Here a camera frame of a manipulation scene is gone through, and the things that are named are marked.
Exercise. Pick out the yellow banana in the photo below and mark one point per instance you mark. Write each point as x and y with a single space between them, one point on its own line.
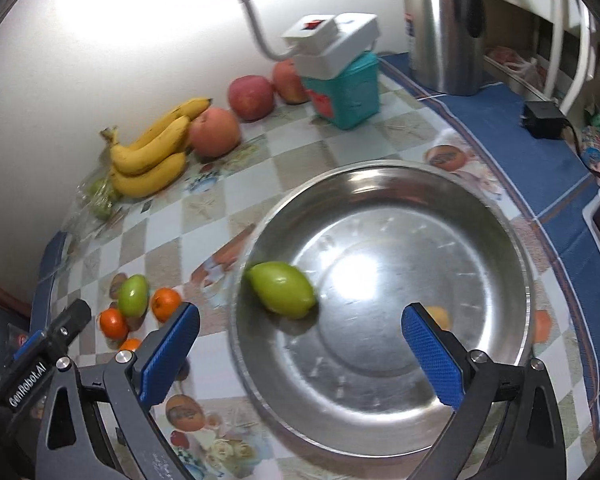
150 180
150 152
175 115

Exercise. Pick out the stainless steel thermos jug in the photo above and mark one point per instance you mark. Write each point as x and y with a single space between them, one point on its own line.
442 30

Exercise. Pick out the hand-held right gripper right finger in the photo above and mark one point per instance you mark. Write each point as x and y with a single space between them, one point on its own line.
430 360

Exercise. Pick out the orange tangerine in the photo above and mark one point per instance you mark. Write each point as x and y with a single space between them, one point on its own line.
166 305
113 324
130 344

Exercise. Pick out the teal plastic box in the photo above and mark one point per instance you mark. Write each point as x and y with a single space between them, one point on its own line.
350 92

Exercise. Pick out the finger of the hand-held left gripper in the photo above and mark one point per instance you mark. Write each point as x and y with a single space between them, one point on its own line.
67 324

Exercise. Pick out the large green jujube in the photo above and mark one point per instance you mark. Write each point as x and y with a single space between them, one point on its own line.
280 290

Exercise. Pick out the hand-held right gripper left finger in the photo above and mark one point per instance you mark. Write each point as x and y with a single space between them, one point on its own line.
170 355

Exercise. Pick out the small green jujube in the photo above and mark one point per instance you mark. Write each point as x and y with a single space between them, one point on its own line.
132 295

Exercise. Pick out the checkered tablecloth with blue border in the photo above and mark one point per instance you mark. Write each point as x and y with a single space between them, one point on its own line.
210 200

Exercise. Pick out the black power adapter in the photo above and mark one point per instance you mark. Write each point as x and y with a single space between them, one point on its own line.
544 119

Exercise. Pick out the red apple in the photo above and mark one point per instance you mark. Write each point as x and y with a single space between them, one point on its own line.
214 132
289 82
251 97

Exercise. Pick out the white rack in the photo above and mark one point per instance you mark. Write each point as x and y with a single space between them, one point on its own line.
562 25

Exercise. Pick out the clear bag of green jujubes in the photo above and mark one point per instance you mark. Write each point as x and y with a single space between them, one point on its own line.
102 200

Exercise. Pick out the pink plastic bag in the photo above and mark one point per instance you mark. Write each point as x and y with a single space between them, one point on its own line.
515 62

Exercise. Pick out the stainless steel bowl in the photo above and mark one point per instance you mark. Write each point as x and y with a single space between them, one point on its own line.
360 270

